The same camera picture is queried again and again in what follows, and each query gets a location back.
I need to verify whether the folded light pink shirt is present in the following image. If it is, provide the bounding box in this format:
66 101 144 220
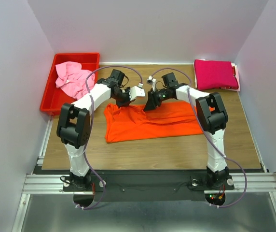
232 63 240 92

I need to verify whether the aluminium rail frame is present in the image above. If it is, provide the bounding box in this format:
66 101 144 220
13 113 276 232

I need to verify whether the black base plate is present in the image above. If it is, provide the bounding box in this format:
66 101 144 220
60 170 235 205

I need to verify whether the red plastic bin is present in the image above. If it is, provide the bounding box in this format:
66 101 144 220
40 53 100 116

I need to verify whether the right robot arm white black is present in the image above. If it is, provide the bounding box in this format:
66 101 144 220
144 72 229 189

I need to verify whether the folded magenta t shirt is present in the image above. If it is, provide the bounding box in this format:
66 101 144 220
193 59 239 91

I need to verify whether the pink t shirt in bin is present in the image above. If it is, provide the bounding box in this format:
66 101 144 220
55 61 91 100

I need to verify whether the purple cable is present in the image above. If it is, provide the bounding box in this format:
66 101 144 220
75 66 143 210
150 67 247 209

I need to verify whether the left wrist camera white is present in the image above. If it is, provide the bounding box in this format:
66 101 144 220
129 83 145 101

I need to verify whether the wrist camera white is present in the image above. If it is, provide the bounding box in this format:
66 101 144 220
147 76 157 91
129 83 145 101

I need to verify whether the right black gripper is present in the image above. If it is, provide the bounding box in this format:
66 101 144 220
143 87 169 112

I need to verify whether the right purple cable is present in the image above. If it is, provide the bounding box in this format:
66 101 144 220
150 67 247 209

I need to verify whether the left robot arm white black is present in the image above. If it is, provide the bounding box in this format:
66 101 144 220
56 69 131 191

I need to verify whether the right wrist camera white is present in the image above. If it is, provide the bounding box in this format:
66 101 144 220
147 76 157 91

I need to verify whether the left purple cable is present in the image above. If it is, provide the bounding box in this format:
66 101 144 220
75 66 143 210

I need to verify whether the orange t shirt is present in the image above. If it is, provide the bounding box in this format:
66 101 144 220
104 101 203 143

